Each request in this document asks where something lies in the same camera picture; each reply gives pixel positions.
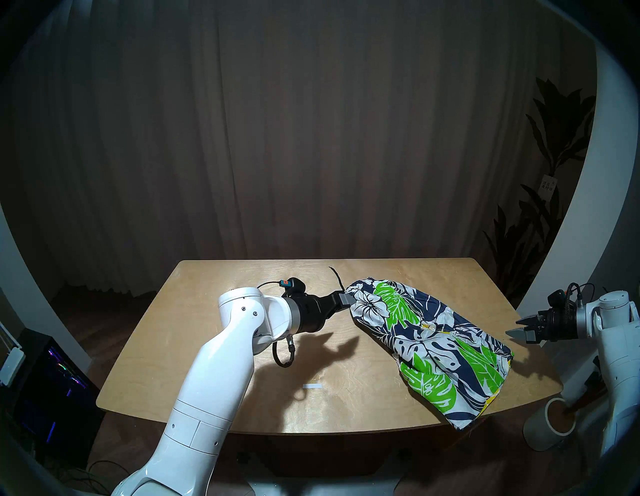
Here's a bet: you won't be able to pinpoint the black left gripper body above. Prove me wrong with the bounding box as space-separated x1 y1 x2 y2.
296 294 334 335

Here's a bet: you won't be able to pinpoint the small white box device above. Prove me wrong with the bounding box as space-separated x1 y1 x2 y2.
0 346 26 387

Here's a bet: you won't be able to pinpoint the black floor cables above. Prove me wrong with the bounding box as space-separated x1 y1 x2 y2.
60 459 132 495

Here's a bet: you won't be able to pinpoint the white round plant pot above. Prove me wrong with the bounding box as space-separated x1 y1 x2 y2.
523 397 577 452

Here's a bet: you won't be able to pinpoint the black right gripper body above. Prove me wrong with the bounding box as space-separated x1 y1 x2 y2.
538 306 579 344

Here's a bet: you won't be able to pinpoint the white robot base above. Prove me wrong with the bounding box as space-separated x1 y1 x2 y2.
247 479 401 496

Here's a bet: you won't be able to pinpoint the brown pleated curtain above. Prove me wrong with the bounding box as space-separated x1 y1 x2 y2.
15 0 596 301

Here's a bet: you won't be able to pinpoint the white curved arch pillar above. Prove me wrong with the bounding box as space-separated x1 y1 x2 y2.
0 202 93 373
517 42 640 361

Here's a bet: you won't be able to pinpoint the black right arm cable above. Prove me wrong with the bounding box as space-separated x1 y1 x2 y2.
567 282 608 306

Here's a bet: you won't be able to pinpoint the tall dark leafy plant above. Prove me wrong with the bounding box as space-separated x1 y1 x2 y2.
482 77 597 301

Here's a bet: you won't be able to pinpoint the black left wrist cable loop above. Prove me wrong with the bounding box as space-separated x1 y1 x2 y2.
272 336 297 369

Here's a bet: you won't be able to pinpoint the floral print shorts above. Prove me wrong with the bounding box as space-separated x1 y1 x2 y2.
327 266 515 432

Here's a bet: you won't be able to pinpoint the black computer tower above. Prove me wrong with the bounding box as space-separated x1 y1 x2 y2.
10 328 106 468

